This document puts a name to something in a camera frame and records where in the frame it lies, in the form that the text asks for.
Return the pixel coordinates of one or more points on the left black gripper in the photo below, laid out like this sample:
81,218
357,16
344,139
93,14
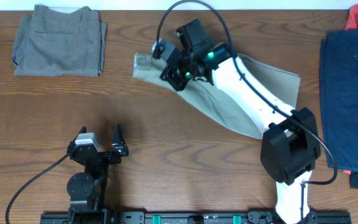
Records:
119,143

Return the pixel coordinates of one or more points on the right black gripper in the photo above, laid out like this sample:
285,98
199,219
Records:
171,74

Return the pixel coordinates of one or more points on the khaki beige shorts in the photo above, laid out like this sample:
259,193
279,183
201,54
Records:
215,103

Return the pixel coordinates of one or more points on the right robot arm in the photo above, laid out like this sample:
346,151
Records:
289,149

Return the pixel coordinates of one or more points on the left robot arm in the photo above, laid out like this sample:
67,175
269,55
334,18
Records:
87,189

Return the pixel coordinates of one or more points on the folded grey shorts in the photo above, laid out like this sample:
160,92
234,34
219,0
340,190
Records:
49,43

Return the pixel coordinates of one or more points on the navy blue shorts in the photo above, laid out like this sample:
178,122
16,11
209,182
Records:
338,86

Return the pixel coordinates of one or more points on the red garment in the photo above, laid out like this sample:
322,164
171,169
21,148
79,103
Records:
352,20

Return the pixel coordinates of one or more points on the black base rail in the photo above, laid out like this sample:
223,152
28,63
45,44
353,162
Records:
255,217

